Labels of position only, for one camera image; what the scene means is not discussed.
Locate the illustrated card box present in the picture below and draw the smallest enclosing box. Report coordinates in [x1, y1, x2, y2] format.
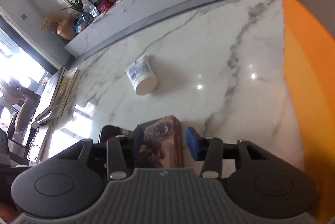
[135, 116, 184, 169]

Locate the white cream tube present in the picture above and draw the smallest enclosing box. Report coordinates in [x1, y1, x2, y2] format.
[125, 54, 158, 96]

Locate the gold vase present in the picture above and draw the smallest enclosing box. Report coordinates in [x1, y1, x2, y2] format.
[56, 18, 76, 40]

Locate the orange cardboard storage box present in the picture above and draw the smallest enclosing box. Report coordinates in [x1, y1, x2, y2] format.
[282, 0, 334, 223]

